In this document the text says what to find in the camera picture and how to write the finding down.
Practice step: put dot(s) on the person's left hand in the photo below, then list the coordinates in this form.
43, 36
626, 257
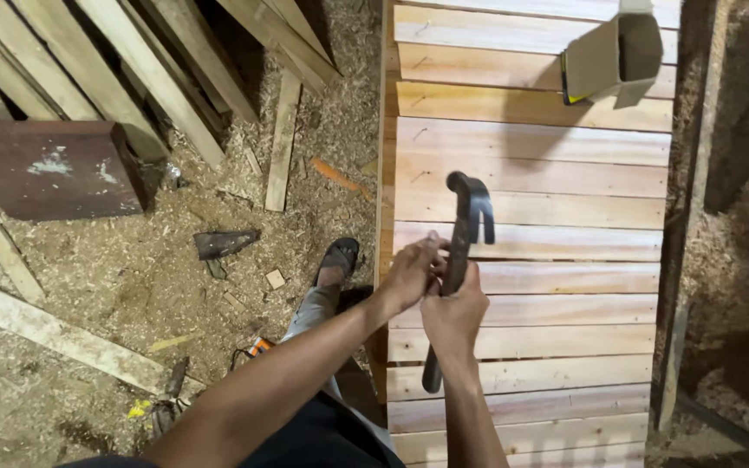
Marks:
408, 273

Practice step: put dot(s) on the person's right hand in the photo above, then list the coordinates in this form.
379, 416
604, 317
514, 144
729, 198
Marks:
454, 322

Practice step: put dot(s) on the person's right fingers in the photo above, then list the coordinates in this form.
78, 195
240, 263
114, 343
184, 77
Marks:
472, 276

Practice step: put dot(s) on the person's left fingers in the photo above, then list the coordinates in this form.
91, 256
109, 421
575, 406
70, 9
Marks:
436, 255

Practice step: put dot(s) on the black claw hammer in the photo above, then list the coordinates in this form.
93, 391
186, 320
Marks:
460, 253

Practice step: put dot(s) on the black sandal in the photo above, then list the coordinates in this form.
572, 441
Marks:
339, 257

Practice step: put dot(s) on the slatted wooden panel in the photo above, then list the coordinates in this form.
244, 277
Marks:
543, 195

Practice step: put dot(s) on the orange wood sliver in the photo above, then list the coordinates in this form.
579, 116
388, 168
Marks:
339, 177

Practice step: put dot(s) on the grey trousers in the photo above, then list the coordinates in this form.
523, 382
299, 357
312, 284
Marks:
313, 312

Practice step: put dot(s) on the small square wood chip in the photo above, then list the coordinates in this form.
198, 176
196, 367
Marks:
275, 279

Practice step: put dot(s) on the short pale wooden plank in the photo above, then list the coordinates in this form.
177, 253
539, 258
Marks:
283, 143

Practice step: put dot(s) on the orange and black tool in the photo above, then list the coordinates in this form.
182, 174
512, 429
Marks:
259, 346

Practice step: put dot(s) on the dark pointed wood scrap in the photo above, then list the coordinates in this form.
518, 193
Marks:
225, 242

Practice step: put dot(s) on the dark shirt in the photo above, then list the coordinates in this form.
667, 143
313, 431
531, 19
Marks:
322, 435

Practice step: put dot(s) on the open cardboard box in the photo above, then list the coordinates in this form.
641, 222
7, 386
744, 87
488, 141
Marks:
612, 58

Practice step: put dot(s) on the rusty dark hand tool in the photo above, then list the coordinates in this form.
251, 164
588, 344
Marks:
168, 403

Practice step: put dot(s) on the yellow scrap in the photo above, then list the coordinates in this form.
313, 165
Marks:
139, 408

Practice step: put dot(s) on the pile of wooden planks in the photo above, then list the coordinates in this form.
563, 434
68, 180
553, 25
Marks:
140, 58

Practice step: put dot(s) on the long pale wooden plank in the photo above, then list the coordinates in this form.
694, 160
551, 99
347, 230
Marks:
56, 335

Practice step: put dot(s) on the dark brown wooden block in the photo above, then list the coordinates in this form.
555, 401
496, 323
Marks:
56, 169

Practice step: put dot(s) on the upright wooden post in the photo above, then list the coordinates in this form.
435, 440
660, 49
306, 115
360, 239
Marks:
690, 214

